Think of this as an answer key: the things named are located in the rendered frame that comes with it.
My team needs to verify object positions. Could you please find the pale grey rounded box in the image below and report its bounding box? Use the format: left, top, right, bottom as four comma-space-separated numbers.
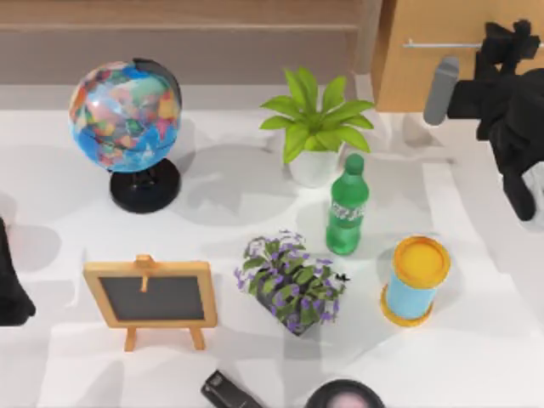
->
422, 55, 461, 127

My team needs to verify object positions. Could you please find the wooden cupboard door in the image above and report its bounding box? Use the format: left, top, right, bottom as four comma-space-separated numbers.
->
371, 0, 544, 115

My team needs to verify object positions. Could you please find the green plant in white pot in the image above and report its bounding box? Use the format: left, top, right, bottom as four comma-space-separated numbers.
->
258, 65, 377, 189

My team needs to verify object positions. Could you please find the green bottle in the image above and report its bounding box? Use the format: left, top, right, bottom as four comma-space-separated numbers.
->
325, 153, 370, 258

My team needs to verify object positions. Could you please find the blue and yellow can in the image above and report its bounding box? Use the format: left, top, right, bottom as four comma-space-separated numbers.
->
379, 235, 452, 328

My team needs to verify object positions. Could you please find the purple flower plant black pot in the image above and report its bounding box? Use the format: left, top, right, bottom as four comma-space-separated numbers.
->
234, 229, 351, 337

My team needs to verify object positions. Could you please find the black round pink-topped object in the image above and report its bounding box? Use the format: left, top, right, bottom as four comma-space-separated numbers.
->
304, 379, 386, 408

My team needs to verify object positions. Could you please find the colourful world globe black stand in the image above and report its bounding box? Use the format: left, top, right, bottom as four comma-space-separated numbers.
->
67, 57, 184, 214

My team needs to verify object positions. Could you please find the wooden framed blackboard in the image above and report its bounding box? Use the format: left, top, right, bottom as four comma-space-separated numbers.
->
82, 253, 218, 353

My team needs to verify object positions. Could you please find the black stapler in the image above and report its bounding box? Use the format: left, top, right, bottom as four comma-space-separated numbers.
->
200, 370, 264, 408

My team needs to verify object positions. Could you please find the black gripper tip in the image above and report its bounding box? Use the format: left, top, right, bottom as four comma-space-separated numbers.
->
0, 217, 37, 328

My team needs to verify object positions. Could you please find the long metal handle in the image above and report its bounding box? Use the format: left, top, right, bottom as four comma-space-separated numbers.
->
402, 39, 485, 49

